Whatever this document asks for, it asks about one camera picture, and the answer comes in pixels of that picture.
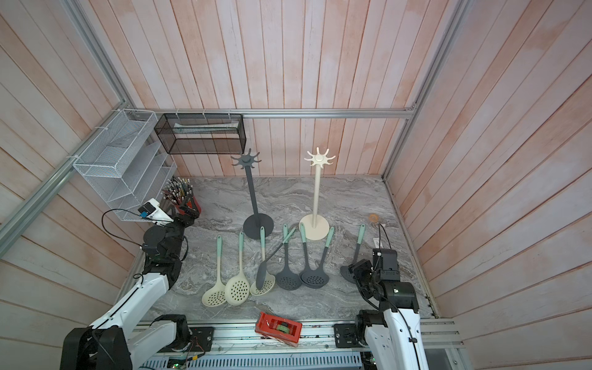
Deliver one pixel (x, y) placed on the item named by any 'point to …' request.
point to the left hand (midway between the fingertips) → (186, 200)
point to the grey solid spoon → (262, 267)
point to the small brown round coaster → (373, 217)
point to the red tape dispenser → (281, 329)
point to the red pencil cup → (177, 193)
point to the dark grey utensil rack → (253, 223)
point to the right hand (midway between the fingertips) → (351, 268)
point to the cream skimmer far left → (218, 295)
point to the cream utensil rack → (316, 223)
